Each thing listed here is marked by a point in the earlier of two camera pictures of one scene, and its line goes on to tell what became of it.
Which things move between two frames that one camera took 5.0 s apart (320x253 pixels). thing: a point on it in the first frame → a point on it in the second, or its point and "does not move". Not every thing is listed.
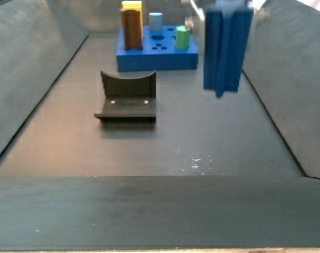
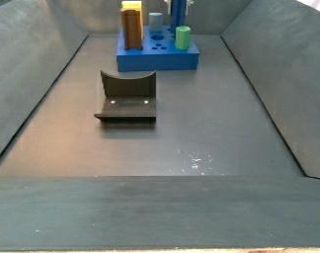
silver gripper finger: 195,23 → 169,2
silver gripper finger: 261,12 → 189,2
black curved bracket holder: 130,99 does not move
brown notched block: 133,28 does not move
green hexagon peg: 182,37 does not move
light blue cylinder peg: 155,18 does not move
